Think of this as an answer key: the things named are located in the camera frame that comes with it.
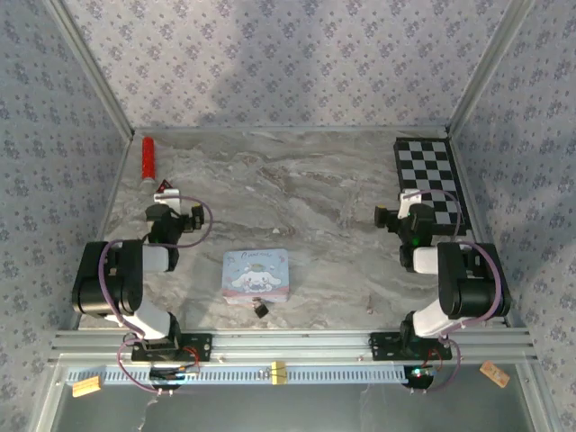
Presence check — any blue cartoon dog tin box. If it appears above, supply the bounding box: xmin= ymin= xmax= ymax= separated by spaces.
xmin=222 ymin=248 xmax=290 ymax=306

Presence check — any black white checkerboard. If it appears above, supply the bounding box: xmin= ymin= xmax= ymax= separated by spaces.
xmin=393 ymin=137 xmax=473 ymax=238

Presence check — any red cylinder with grey end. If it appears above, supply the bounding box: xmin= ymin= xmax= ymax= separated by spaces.
xmin=139 ymin=136 xmax=158 ymax=191

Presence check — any orange printed tag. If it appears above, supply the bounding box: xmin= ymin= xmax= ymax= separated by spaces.
xmin=479 ymin=361 xmax=511 ymax=388

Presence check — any plain wooden block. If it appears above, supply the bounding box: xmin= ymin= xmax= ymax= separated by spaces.
xmin=71 ymin=376 xmax=104 ymax=398

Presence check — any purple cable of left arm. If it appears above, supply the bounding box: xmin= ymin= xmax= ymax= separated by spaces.
xmin=98 ymin=195 xmax=215 ymax=397

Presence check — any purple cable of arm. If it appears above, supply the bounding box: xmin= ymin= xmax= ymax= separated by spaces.
xmin=406 ymin=188 xmax=503 ymax=395
xmin=98 ymin=195 xmax=215 ymax=397

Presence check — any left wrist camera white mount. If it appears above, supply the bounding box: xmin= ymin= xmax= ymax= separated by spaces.
xmin=152 ymin=188 xmax=182 ymax=212

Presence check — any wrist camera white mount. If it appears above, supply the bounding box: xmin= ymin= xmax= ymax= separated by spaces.
xmin=398 ymin=188 xmax=424 ymax=220
xmin=152 ymin=188 xmax=182 ymax=212

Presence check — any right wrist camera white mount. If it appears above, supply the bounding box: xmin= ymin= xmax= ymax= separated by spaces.
xmin=398 ymin=188 xmax=424 ymax=220

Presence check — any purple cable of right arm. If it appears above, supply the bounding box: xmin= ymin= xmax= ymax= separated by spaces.
xmin=406 ymin=188 xmax=503 ymax=395

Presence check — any aluminium profile rail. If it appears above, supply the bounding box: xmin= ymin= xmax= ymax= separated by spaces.
xmin=49 ymin=328 xmax=537 ymax=364

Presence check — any aluminium frame post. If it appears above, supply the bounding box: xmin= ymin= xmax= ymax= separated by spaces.
xmin=44 ymin=0 xmax=136 ymax=139
xmin=447 ymin=0 xmax=536 ymax=137

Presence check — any grey slotted cable duct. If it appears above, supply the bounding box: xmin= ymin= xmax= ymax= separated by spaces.
xmin=66 ymin=364 xmax=409 ymax=386

